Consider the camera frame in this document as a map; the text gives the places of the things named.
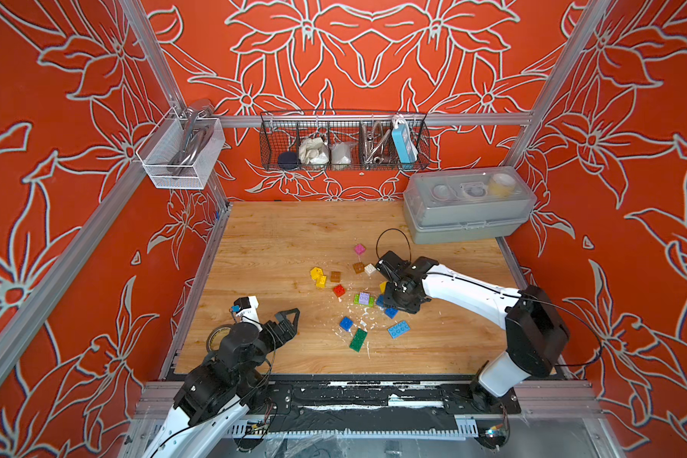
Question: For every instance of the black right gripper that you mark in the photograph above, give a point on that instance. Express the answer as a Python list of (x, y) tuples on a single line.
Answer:
[(409, 308)]

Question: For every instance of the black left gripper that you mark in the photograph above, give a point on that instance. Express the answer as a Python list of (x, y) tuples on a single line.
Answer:
[(288, 332)]

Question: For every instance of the dark blue lego brick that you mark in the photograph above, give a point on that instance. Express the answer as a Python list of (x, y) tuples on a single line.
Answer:
[(390, 312)]

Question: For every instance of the lime green lego brick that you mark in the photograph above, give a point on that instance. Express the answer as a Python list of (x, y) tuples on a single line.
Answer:
[(371, 304)]

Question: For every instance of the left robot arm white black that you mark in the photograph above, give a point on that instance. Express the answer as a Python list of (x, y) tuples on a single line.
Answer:
[(220, 391)]

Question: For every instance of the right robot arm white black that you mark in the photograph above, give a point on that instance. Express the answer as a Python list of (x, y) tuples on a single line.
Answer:
[(536, 335)]

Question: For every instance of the light blue lego plate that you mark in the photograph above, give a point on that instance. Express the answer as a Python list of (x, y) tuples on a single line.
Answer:
[(398, 330)]

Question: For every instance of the white lego brick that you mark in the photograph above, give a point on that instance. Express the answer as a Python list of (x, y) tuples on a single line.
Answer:
[(370, 269)]

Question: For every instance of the blue lego brick square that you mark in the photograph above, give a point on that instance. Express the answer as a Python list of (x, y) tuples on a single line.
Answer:
[(346, 324)]

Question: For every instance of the yellow lego brick rear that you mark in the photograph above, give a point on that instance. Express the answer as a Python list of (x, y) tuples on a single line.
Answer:
[(316, 273)]

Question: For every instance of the red lego brick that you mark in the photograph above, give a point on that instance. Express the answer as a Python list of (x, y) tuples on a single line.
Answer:
[(339, 290)]

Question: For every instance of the dark green lego plate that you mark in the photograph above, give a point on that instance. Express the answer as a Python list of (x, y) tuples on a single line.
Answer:
[(358, 340)]

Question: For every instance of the tape roll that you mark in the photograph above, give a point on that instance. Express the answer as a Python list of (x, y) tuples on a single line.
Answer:
[(213, 341)]

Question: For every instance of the grey plastic storage box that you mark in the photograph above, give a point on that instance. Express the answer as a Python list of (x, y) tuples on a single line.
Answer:
[(464, 205)]

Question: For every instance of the light blue box in basket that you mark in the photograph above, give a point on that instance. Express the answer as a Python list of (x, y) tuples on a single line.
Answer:
[(401, 137)]

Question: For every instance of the white crumpled bag in basket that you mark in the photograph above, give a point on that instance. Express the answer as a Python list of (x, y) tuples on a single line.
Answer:
[(313, 152)]

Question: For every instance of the metal tongs in bin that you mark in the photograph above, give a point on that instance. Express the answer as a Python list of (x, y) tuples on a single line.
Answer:
[(194, 137)]

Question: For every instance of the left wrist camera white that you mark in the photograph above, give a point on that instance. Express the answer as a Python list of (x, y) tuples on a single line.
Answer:
[(247, 306)]

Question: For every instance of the black wire wall basket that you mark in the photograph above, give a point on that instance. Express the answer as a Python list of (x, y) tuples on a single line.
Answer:
[(353, 145)]

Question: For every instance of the clear plastic wall bin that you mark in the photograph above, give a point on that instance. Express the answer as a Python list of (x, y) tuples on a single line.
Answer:
[(165, 142)]

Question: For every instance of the aluminium rear rail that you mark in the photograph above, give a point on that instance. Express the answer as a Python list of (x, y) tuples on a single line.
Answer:
[(432, 120)]

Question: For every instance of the aluminium frame rail left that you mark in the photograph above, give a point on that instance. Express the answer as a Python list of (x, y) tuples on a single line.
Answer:
[(30, 317)]

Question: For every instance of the aluminium frame post right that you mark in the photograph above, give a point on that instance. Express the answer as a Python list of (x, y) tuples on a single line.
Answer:
[(575, 44)]

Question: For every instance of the aluminium frame post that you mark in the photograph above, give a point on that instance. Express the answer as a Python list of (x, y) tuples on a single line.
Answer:
[(141, 27), (575, 44)]

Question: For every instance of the aluminium frame post left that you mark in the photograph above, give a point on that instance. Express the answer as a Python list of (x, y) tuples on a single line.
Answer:
[(141, 27)]

